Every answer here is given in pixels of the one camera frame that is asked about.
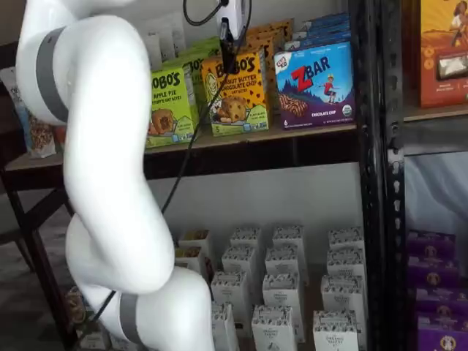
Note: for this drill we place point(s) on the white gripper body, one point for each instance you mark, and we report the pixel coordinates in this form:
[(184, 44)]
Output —
[(234, 14)]

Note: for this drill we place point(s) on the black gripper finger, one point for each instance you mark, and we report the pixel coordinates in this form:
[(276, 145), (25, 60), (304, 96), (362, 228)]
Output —
[(228, 55)]

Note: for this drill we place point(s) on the orange Bobo's peanut butter box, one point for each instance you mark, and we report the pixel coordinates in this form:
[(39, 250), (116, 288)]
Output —
[(270, 29), (237, 95), (265, 44)]

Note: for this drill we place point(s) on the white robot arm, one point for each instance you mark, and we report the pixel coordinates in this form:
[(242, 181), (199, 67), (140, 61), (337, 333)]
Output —
[(109, 109)]

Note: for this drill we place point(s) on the green Bobo's apple pie box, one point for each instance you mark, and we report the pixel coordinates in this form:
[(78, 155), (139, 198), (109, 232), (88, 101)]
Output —
[(190, 64), (168, 106), (206, 45)]

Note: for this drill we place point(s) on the blue Zbar box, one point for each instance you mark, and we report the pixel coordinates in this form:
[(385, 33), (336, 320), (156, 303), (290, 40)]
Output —
[(321, 38), (314, 91), (325, 22)]

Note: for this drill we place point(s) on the wooden shelf board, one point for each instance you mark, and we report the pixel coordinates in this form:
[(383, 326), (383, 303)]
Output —
[(435, 112), (278, 133)]

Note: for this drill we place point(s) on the black metal shelf rack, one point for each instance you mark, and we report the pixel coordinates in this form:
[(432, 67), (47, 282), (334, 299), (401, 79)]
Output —
[(393, 219), (256, 153)]

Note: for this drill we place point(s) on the white patterned box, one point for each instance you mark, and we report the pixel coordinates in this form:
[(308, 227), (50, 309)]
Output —
[(272, 329), (237, 261), (281, 261), (289, 235), (229, 292), (223, 329), (345, 237), (336, 332), (343, 294), (345, 263), (282, 292), (245, 237)]

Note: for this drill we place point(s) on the yellow granola box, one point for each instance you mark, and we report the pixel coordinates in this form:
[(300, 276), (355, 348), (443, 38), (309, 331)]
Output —
[(188, 256), (194, 237)]

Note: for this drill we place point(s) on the large orange box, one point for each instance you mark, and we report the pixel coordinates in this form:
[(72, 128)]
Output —
[(442, 84)]

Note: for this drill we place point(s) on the purple box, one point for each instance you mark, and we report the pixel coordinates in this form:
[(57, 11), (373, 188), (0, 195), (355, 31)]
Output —
[(431, 243), (442, 305), (442, 336), (433, 274)]

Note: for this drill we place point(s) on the granola bag orange label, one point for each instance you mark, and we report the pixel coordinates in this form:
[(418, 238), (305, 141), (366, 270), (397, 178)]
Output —
[(40, 137)]

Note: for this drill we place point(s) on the white patterned small boxes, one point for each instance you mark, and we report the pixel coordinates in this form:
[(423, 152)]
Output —
[(311, 292)]

